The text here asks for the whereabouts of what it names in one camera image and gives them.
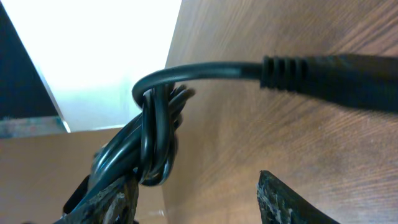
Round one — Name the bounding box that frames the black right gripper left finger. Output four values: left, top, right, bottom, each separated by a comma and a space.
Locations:
55, 175, 139, 224

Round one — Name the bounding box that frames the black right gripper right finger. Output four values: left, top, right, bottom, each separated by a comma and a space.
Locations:
257, 170, 336, 224

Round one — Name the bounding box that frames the black USB cable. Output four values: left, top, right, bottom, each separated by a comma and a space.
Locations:
62, 53, 398, 224

